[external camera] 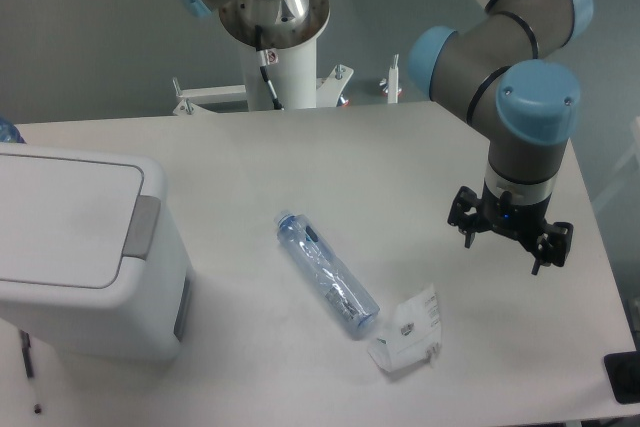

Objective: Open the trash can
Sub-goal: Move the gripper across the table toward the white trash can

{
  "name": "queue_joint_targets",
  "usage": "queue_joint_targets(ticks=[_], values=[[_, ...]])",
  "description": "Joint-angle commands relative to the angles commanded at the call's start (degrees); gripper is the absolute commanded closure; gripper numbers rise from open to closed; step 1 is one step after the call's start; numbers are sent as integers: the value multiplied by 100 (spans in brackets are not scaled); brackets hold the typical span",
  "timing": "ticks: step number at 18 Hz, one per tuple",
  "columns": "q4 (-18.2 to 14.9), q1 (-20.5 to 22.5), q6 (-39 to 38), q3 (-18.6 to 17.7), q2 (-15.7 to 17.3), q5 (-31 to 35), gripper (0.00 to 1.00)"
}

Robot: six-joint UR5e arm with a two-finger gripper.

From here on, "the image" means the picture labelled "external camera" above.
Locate black device at table edge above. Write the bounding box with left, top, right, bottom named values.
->
left=603, top=351, right=639, bottom=405

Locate black cable on pedestal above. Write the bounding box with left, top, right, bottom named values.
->
left=253, top=23, right=286, bottom=112

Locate clear blue plastic bottle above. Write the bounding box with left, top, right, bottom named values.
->
left=275, top=210, right=380, bottom=340

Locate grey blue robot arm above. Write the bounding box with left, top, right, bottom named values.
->
left=180, top=0, right=594, bottom=267

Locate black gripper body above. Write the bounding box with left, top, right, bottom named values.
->
left=473, top=185, right=550, bottom=252

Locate crumpled white plastic packet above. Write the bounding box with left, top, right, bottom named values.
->
left=368, top=283, right=442, bottom=374

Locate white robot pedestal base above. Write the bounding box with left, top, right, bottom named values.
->
left=173, top=0, right=354, bottom=116

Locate white trash can body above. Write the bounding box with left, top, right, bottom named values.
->
left=1, top=143, right=193, bottom=360

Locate black pen on table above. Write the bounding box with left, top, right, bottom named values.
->
left=19, top=330, right=34, bottom=379

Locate white trash can lid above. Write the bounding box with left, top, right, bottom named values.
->
left=1, top=146, right=167, bottom=289

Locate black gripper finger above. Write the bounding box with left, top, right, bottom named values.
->
left=531, top=222, right=574, bottom=276
left=447, top=186, right=481, bottom=248

